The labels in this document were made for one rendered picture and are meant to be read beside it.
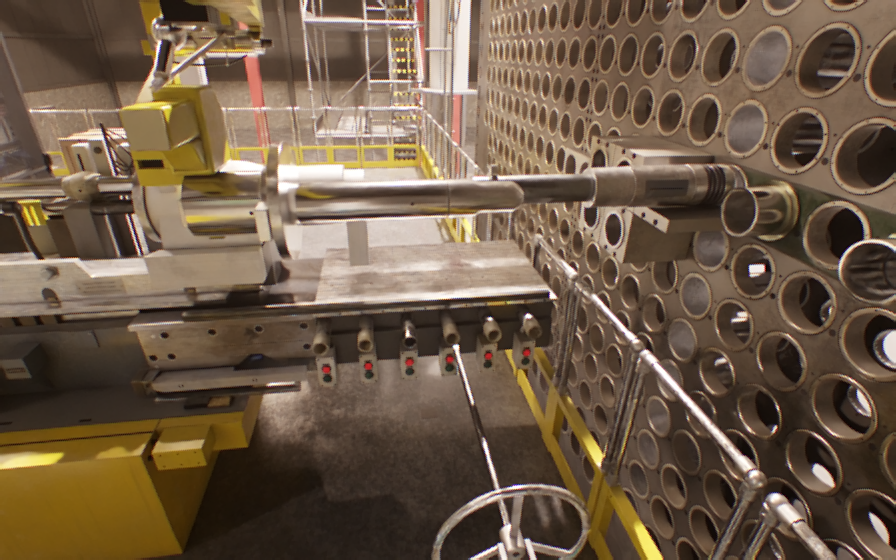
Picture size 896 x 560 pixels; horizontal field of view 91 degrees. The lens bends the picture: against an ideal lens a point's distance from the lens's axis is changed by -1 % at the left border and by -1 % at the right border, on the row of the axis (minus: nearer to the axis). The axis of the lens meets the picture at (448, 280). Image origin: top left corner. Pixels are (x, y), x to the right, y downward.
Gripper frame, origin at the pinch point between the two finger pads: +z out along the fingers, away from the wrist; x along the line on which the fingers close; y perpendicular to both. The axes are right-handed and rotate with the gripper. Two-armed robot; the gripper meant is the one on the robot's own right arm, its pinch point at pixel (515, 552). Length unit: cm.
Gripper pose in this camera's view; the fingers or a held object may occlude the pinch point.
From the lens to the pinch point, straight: 122.1
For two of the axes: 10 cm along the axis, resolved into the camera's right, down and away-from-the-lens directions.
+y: 0.1, -8.9, -4.6
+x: -9.9, 0.6, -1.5
